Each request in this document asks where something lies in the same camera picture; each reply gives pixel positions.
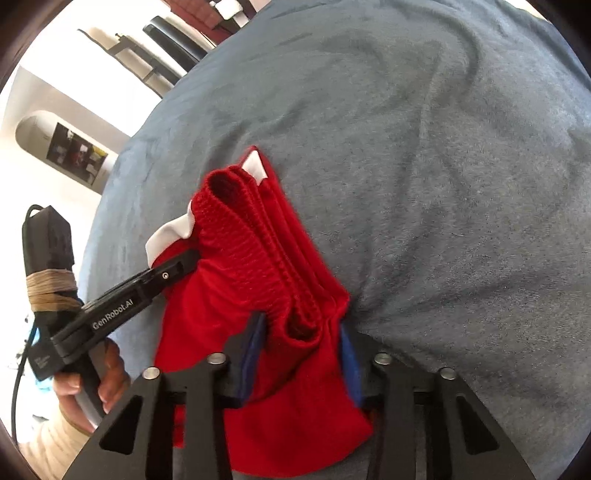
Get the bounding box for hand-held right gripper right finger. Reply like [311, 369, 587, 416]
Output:
[339, 321, 539, 480]

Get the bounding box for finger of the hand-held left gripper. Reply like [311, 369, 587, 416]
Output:
[148, 250, 202, 297]

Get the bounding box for person's left forearm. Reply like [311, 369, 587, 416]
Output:
[17, 408, 101, 480]

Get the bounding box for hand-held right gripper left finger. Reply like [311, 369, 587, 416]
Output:
[62, 313, 269, 480]

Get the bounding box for grey bed blanket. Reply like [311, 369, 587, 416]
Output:
[78, 0, 591, 480]

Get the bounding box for black cable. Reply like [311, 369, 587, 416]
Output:
[8, 309, 40, 444]

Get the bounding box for person's left hand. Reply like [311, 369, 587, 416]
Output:
[52, 340, 133, 433]

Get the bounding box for red pants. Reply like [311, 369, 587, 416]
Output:
[145, 145, 375, 476]

